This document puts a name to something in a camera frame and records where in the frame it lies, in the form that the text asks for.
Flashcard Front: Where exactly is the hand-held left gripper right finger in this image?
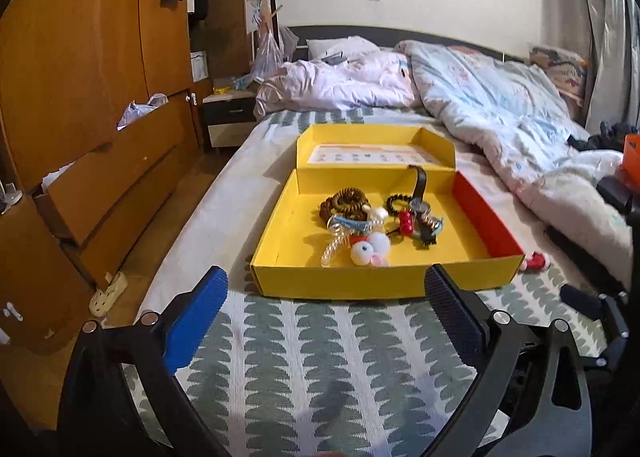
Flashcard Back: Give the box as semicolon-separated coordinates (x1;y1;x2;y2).
424;263;593;457

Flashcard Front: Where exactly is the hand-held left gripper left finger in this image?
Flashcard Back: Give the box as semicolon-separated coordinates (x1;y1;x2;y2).
57;265;230;457

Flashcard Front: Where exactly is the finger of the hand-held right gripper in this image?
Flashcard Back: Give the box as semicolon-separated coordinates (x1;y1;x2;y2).
559;283;633;373

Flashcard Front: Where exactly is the santa hat hair clip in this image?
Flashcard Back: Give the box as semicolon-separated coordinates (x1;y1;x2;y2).
519;251;551;272

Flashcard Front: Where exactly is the white bunny pompom hair tie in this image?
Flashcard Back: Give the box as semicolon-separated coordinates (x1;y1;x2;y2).
350;231;392;269

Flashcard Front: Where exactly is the yellow cardboard box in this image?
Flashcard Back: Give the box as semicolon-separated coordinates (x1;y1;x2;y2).
250;123;525;300

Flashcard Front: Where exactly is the wristwatch with dark strap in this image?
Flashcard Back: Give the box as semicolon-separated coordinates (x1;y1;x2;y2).
407;164;446;248

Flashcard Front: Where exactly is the clear spiral pearl hair tie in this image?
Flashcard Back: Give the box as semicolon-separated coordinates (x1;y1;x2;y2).
320;206;391;268

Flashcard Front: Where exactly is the light blue hair tie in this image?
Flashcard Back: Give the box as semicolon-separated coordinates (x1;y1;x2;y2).
330;214;373;233

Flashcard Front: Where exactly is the beige slipper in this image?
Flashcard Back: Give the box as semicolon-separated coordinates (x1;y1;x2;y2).
89;272;128;315

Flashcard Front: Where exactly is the black object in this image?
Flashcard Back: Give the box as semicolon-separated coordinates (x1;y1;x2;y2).
595;176;640;215

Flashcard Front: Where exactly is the green patterned bedsheet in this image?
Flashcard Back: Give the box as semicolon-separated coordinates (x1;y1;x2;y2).
135;104;626;457

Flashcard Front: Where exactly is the orange object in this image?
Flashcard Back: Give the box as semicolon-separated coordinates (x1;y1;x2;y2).
622;134;640;170

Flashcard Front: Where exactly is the dark clothes pile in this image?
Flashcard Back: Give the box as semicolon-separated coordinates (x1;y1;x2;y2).
567;121;640;153

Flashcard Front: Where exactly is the dark and white nightstand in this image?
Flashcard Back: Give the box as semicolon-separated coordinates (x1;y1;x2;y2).
202;90;261;148

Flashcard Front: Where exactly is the pale blue printed quilt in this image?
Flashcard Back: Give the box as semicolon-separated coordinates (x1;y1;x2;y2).
395;40;633;288

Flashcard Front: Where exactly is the plastic bag in drawer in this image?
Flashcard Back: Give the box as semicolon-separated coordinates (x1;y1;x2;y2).
117;93;168;130

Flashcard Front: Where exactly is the patterned pillow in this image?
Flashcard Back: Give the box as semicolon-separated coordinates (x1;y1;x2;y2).
527;43;591;103

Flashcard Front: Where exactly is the clutter on nightstand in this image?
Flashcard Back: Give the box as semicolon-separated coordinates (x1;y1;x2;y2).
212;74;258;94

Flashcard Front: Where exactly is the pink quilt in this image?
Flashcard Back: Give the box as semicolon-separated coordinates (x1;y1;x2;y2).
254;50;421;119

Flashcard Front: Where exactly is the wooden wardrobe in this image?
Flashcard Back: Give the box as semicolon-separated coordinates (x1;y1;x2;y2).
0;0;216;433

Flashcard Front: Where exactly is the silver curtain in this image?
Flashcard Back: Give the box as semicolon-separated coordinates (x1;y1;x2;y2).
537;0;640;133

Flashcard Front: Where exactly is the hanging plastic bag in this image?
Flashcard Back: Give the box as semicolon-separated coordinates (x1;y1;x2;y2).
250;27;286;80

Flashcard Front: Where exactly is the dark headboard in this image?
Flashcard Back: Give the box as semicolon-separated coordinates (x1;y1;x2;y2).
285;26;531;63

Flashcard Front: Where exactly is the white pillow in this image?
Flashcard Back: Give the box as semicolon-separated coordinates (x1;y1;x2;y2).
306;36;381;60

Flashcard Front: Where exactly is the tall wooden cabinet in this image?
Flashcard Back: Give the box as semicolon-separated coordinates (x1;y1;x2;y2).
202;0;251;83

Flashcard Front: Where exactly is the black coil hair tie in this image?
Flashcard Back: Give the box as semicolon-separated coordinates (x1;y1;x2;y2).
386;193;416;217

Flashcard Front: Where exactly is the brown coil hair tie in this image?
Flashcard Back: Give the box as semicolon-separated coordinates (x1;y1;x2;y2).
320;188;370;228

